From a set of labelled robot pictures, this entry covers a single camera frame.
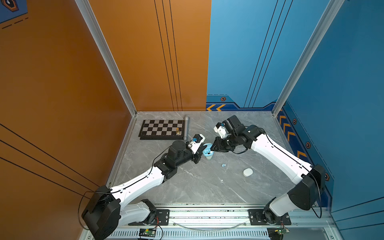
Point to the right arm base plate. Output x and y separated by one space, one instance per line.
260 217

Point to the white earbud charging case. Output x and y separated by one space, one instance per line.
248 172

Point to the aluminium corner post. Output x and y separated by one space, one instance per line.
101 42
318 34

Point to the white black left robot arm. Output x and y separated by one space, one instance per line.
110 208

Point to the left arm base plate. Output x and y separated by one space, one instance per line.
161 218

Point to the light blue charging case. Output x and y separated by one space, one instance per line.
207 152

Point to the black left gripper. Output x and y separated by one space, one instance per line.
197 155

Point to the aluminium corner post left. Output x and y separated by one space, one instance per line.
101 42

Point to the black white chessboard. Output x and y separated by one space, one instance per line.
161 130

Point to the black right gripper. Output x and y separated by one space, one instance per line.
218 147

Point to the silver microphone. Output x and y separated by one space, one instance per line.
186 127

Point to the aluminium corner post right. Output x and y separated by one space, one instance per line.
318 34

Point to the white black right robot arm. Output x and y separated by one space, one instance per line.
309 180

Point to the green circuit board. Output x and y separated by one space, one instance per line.
281 231
147 233

